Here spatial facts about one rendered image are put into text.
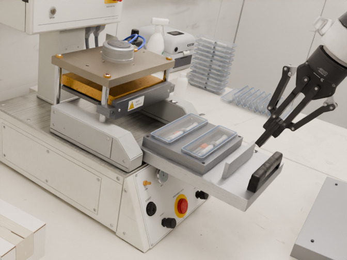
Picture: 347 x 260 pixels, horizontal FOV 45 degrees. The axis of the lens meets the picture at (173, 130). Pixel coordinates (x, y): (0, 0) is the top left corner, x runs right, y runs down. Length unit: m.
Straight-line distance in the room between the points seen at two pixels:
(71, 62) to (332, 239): 0.78
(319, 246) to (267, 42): 2.49
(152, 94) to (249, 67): 2.50
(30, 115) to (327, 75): 0.74
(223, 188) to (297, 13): 2.59
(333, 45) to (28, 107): 0.79
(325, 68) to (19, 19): 0.68
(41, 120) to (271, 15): 2.54
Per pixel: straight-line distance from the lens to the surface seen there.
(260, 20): 3.45
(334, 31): 0.81
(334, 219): 1.25
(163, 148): 0.94
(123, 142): 0.93
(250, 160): 1.02
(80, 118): 1.00
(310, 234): 1.16
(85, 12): 1.15
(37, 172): 1.16
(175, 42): 1.98
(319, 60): 0.81
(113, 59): 1.05
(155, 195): 1.02
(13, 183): 1.21
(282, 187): 1.40
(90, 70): 0.98
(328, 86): 0.84
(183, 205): 1.10
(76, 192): 1.08
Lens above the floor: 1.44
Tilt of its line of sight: 26 degrees down
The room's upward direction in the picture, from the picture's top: 11 degrees clockwise
